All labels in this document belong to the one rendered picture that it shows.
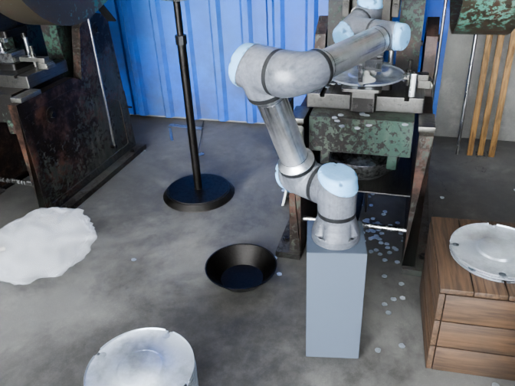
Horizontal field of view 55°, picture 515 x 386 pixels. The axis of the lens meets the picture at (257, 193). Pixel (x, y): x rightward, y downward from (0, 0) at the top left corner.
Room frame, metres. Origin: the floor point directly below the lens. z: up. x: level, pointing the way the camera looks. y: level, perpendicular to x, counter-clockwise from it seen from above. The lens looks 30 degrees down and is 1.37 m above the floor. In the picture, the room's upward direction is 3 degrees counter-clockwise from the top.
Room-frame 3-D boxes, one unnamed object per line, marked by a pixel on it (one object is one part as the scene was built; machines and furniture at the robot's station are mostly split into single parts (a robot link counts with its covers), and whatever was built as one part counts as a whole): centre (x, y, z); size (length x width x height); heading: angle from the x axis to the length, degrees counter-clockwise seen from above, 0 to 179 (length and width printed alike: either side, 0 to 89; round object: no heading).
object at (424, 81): (1.93, -0.63, 0.76); 0.17 x 0.06 x 0.10; 73
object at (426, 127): (2.04, -0.77, 0.45); 0.92 x 0.12 x 0.90; 163
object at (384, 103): (1.98, -0.47, 0.68); 0.45 x 0.30 x 0.06; 73
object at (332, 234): (1.28, -0.24, 0.50); 0.15 x 0.15 x 0.10
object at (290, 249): (2.20, -0.26, 0.45); 0.92 x 0.12 x 0.90; 163
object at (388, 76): (1.86, -0.43, 0.78); 0.29 x 0.29 x 0.01
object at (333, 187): (1.29, -0.23, 0.62); 0.13 x 0.12 x 0.14; 44
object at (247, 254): (1.64, 0.08, 0.04); 0.30 x 0.30 x 0.07
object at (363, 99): (1.82, -0.42, 0.72); 0.25 x 0.14 x 0.14; 163
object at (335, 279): (1.28, -0.24, 0.23); 0.18 x 0.18 x 0.45; 83
